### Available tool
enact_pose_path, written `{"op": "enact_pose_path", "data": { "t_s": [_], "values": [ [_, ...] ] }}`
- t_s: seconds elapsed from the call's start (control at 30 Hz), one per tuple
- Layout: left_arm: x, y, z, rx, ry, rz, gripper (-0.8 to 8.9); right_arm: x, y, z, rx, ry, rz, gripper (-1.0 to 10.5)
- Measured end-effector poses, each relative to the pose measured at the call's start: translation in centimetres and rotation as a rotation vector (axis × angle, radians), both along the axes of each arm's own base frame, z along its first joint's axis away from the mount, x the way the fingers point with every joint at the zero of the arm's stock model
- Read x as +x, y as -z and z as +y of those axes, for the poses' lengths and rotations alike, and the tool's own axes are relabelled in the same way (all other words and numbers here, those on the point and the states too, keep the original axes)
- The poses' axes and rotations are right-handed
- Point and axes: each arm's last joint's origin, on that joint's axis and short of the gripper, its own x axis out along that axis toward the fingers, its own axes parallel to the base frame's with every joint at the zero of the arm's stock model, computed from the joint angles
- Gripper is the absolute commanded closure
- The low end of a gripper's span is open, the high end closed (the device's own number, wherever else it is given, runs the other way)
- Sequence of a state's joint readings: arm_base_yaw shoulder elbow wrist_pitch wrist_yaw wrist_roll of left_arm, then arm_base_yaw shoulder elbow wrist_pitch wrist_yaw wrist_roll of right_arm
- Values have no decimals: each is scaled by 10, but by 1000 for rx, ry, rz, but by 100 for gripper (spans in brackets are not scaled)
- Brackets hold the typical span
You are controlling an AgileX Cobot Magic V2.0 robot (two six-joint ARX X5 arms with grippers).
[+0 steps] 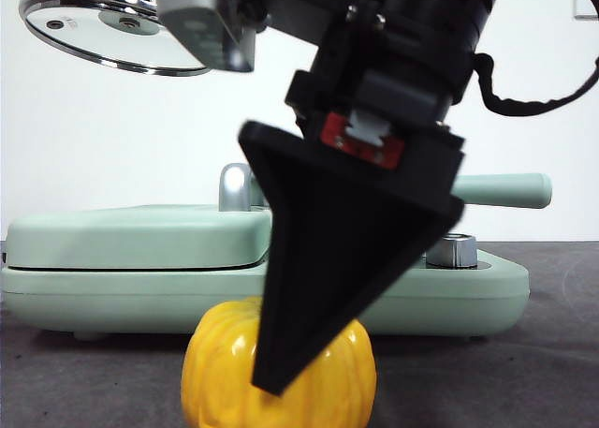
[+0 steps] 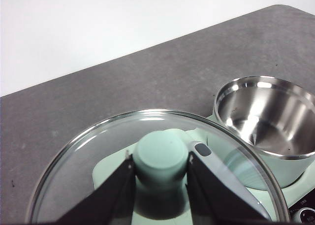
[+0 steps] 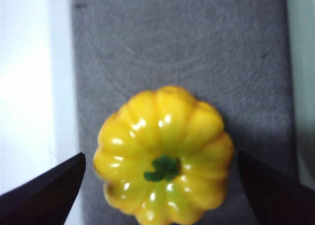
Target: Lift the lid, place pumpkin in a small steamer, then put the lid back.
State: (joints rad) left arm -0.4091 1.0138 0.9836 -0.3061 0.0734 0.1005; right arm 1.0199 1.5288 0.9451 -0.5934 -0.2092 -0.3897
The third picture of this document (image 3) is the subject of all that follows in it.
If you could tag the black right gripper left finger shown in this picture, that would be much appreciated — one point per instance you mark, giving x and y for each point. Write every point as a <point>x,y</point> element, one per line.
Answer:
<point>41,198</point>

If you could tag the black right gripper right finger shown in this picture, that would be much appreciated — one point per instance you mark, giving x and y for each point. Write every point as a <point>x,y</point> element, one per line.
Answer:
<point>278,195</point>

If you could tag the yellow toy pumpkin green stem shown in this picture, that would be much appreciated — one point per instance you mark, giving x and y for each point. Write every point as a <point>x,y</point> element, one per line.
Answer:
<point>162,141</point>

